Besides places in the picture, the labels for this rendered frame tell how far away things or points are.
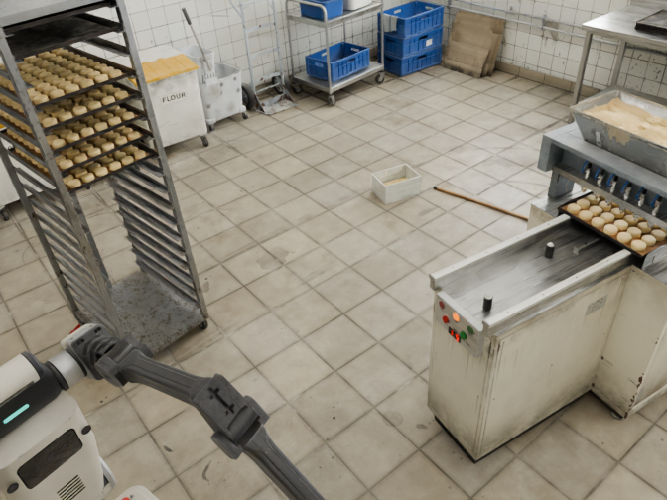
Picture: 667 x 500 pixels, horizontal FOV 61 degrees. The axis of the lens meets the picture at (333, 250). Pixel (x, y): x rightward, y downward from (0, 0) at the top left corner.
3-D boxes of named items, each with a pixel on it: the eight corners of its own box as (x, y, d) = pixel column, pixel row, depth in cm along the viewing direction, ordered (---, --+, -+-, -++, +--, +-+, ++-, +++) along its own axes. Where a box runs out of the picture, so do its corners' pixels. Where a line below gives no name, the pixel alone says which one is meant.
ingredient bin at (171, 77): (158, 167, 480) (133, 78, 433) (132, 141, 522) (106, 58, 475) (215, 146, 503) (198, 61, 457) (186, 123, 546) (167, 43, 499)
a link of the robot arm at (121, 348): (110, 336, 142) (93, 351, 139) (125, 336, 134) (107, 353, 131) (134, 362, 145) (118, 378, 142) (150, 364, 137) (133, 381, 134)
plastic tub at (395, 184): (385, 205, 412) (385, 187, 402) (370, 191, 428) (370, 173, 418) (421, 194, 421) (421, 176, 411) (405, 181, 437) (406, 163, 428)
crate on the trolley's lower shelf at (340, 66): (342, 60, 607) (341, 41, 595) (370, 66, 585) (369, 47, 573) (306, 75, 576) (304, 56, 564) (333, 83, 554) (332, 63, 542)
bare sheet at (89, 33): (118, 30, 218) (117, 26, 217) (15, 61, 195) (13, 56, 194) (49, 8, 252) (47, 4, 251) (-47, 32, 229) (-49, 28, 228)
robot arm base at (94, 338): (68, 343, 142) (95, 381, 145) (79, 344, 135) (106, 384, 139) (99, 322, 147) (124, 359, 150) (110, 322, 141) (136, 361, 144)
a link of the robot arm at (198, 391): (236, 370, 111) (201, 411, 105) (266, 414, 118) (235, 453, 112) (120, 331, 140) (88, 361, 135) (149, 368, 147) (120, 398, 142)
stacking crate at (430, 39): (416, 37, 646) (417, 19, 634) (442, 45, 620) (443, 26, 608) (377, 51, 618) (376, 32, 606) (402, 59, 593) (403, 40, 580)
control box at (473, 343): (441, 315, 221) (443, 289, 213) (482, 354, 205) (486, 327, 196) (433, 319, 220) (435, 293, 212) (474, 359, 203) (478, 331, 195)
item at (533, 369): (533, 355, 293) (567, 210, 239) (588, 401, 269) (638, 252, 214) (424, 417, 268) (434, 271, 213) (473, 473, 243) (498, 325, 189)
